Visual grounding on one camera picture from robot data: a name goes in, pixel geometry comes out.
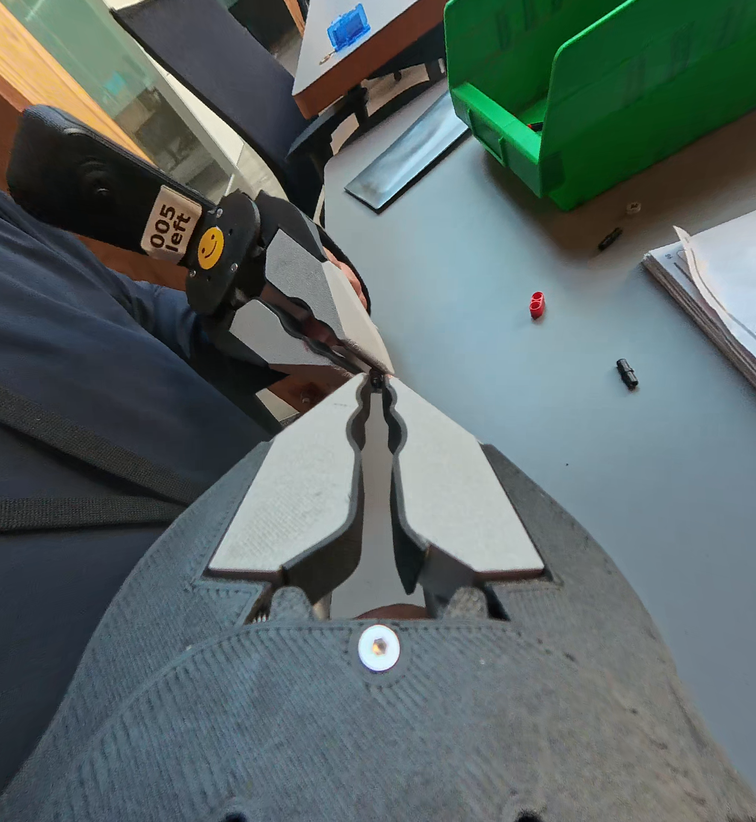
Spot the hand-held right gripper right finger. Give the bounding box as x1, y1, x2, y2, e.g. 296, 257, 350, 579
383, 375, 547, 614

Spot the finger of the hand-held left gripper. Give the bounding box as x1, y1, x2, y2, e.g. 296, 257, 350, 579
264, 226, 396, 375
232, 298, 354, 373

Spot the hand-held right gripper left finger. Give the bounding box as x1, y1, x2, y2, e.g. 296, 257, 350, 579
208, 372, 371, 605

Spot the green plastic bin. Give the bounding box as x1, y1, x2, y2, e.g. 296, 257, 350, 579
443, 0, 756, 211

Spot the person's left forearm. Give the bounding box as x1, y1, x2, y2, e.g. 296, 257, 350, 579
111, 273, 276, 393

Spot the lego instruction booklet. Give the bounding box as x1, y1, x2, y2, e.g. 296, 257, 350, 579
642, 196, 756, 425

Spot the person's left hand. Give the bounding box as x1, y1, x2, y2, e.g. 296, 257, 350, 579
323, 247, 369, 308

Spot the flat dark panel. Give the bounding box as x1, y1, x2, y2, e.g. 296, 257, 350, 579
344, 90, 471, 214

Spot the dark fabric chair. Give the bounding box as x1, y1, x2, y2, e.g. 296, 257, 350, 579
111, 0, 371, 216

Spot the small blue object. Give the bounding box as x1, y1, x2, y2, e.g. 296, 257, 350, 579
328, 3, 371, 51

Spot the person's dark navy clothing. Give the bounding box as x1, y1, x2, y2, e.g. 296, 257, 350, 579
0, 167, 276, 822

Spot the wooden post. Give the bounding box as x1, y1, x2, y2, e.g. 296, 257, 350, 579
0, 0, 189, 290

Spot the black lanyard strap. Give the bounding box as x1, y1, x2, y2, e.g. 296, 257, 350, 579
0, 379, 189, 537

